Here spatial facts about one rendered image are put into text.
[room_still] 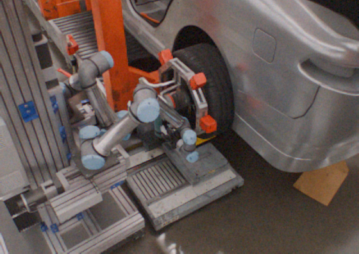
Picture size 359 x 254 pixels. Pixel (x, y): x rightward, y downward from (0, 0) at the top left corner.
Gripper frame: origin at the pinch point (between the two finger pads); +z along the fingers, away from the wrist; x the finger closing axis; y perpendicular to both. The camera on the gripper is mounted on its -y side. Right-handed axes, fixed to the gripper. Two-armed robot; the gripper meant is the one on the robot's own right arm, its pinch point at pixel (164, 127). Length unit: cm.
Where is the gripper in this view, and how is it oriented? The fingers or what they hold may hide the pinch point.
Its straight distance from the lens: 240.5
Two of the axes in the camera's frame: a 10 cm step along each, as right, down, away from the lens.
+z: -5.3, -5.6, 6.4
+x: -8.5, 3.5, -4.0
